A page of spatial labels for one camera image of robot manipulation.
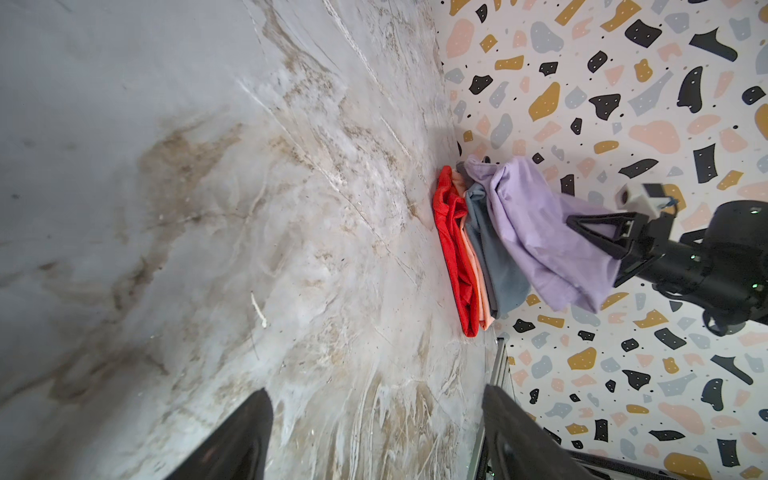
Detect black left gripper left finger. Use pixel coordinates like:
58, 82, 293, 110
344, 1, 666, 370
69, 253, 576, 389
166, 389, 274, 480

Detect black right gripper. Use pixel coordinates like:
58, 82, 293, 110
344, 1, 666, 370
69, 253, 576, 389
566, 212, 676, 287

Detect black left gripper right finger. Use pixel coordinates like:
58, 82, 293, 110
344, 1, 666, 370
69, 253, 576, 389
490, 387, 594, 480

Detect lilac t-shirt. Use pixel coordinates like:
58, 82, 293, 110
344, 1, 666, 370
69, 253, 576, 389
464, 155, 620, 314

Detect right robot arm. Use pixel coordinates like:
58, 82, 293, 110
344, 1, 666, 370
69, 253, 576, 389
566, 200, 767, 337

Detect pink folded t-shirt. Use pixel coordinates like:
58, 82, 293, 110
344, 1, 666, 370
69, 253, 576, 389
451, 169, 496, 331

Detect red folded t-shirt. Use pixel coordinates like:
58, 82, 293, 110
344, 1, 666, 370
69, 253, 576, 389
432, 166, 481, 338

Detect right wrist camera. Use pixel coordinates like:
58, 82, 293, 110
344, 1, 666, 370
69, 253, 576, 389
615, 183, 678, 219

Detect aluminium corner post right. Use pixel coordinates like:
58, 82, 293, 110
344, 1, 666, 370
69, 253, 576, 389
467, 336, 508, 480

